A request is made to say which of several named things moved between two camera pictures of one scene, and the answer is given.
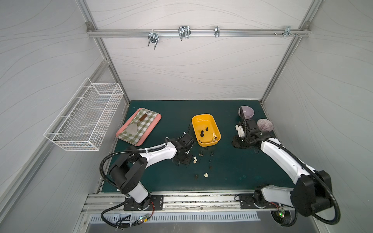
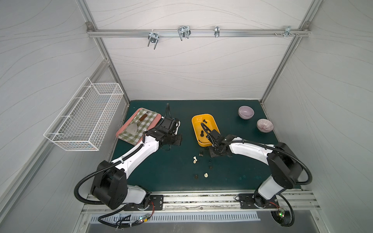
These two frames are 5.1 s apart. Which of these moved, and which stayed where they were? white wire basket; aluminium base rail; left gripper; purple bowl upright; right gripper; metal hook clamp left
Moved: left gripper; right gripper
Stayed: white wire basket; purple bowl upright; aluminium base rail; metal hook clamp left
